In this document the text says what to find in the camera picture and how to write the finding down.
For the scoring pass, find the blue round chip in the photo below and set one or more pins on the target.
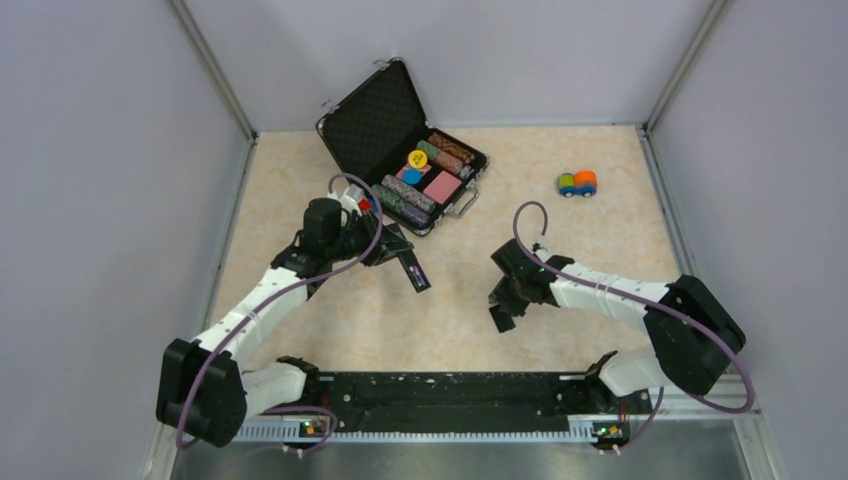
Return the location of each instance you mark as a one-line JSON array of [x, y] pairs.
[[411, 176]]

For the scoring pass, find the colourful block toy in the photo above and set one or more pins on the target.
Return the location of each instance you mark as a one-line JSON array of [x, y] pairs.
[[365, 205]]

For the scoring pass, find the colourful toy car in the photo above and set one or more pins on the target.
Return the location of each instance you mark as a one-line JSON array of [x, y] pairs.
[[582, 183]]

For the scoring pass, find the black remote battery cover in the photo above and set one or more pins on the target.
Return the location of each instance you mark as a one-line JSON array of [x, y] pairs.
[[503, 320]]

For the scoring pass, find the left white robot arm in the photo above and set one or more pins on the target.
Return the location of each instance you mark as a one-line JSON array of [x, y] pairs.
[[205, 391]]

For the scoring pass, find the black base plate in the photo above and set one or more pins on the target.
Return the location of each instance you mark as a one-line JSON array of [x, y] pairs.
[[466, 402]]

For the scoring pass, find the purple battery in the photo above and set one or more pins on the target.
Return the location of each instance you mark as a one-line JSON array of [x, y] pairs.
[[420, 277]]

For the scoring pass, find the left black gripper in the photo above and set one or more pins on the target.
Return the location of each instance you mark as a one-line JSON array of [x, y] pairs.
[[389, 244]]

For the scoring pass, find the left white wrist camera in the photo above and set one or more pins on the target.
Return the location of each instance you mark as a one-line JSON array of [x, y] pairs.
[[351, 195]]

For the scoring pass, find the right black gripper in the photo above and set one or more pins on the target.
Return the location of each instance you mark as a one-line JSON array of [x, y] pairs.
[[509, 304]]

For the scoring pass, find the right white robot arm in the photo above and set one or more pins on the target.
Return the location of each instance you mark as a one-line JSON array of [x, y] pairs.
[[691, 334]]

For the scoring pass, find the open black chip case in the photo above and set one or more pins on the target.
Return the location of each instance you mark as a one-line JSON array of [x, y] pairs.
[[370, 132]]

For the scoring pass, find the black remote control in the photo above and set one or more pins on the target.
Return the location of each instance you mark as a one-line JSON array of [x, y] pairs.
[[408, 259]]

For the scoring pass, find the pink card deck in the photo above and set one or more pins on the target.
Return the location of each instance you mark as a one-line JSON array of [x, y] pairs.
[[442, 187]]

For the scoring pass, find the yellow round chip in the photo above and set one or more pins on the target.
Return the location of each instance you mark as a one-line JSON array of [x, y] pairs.
[[418, 160]]

